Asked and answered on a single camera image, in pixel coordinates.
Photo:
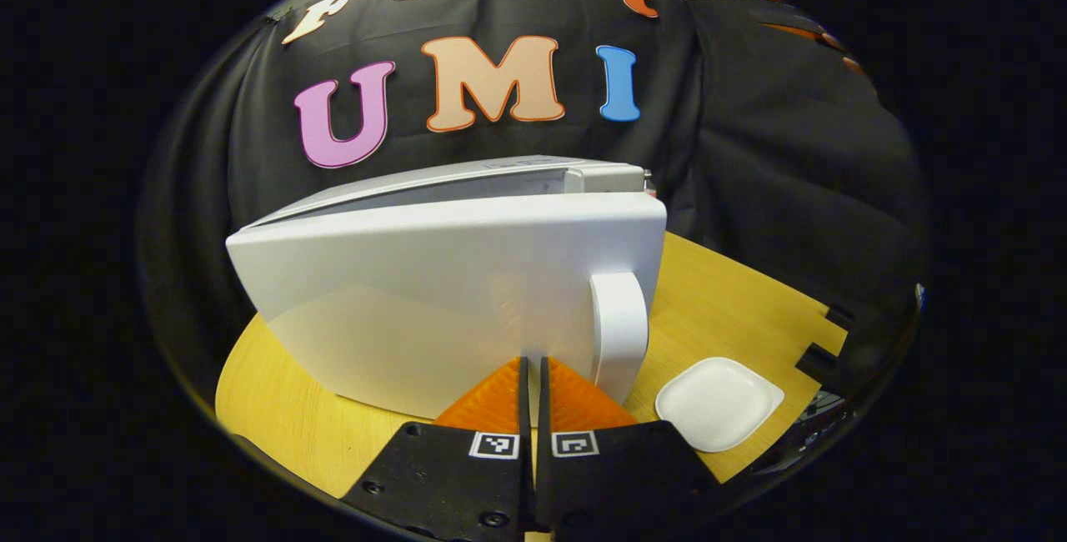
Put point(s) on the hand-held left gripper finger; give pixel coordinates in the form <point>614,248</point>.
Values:
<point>524,396</point>
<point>544,396</point>

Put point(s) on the white microwave oven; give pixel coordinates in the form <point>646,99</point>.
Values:
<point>433,292</point>

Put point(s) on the black backdrop cloth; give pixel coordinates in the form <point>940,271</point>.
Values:
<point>750,150</point>

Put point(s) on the white square plate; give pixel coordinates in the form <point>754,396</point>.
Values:
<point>717,404</point>

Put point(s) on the dark object with tabs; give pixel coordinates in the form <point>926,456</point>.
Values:
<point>867,350</point>

